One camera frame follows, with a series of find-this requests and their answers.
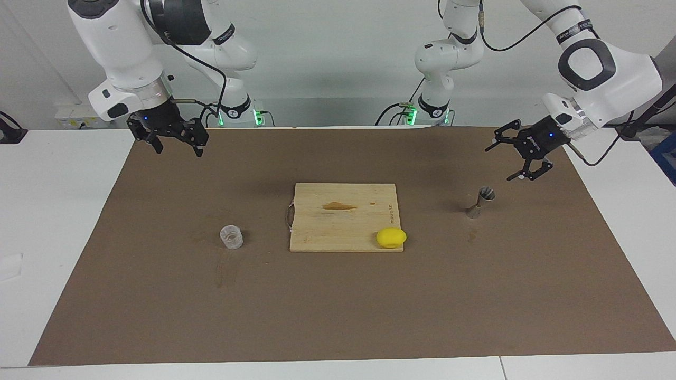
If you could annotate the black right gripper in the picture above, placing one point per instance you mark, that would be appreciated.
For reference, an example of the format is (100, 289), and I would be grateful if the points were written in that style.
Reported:
(161, 119)

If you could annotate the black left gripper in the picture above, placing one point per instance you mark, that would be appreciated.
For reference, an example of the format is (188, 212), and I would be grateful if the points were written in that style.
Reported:
(544, 138)

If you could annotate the steel jigger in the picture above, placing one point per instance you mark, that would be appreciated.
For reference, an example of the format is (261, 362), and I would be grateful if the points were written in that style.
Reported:
(478, 206)

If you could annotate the clear plastic cup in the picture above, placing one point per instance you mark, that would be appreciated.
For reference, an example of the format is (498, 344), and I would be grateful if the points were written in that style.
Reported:
(231, 237)

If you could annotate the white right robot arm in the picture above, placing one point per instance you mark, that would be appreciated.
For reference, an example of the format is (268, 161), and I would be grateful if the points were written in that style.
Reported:
(121, 42)

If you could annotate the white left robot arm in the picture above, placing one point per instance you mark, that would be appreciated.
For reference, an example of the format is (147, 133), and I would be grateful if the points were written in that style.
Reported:
(623, 79)

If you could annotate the white power strip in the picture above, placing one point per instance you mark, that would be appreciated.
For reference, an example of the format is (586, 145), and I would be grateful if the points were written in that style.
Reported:
(84, 113)

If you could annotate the black stand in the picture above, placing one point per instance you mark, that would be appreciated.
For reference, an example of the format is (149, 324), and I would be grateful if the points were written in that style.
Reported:
(634, 126)

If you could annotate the blue crate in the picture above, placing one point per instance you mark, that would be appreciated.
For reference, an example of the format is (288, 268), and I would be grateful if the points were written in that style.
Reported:
(666, 158)

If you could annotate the yellow lemon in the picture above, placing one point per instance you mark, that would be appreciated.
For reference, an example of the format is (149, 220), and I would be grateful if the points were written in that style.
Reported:
(391, 238)

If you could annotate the brown table mat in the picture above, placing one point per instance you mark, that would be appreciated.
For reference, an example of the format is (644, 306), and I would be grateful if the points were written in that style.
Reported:
(158, 295)

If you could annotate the wooden cutting board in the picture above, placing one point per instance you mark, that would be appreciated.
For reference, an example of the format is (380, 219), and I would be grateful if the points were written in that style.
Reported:
(343, 227)

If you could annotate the black clamp mount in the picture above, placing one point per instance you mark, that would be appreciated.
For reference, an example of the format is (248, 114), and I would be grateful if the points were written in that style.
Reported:
(10, 134)

